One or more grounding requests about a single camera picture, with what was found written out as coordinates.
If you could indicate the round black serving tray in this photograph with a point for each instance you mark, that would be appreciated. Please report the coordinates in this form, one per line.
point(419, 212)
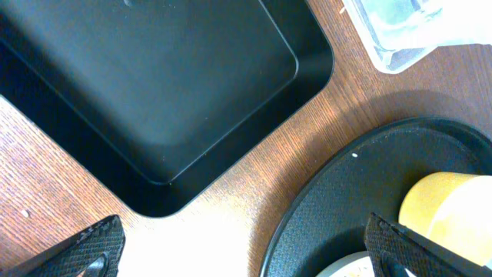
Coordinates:
point(326, 221)

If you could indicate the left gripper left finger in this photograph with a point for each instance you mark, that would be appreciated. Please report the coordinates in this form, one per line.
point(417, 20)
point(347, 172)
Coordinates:
point(94, 251)

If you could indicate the yellow bowl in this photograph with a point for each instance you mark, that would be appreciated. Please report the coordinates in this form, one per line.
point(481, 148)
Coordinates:
point(452, 210)

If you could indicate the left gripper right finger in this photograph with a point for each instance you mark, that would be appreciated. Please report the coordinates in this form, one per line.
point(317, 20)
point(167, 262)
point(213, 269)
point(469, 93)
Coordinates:
point(395, 250)

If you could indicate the grey plate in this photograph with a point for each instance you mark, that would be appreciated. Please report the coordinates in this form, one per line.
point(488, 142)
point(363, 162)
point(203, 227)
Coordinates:
point(354, 265)

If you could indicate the black rectangular tray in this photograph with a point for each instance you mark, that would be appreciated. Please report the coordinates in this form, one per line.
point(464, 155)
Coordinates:
point(158, 98)

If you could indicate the clear plastic waste bin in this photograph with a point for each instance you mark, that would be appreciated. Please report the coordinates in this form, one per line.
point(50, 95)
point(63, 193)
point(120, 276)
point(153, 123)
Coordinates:
point(398, 33)

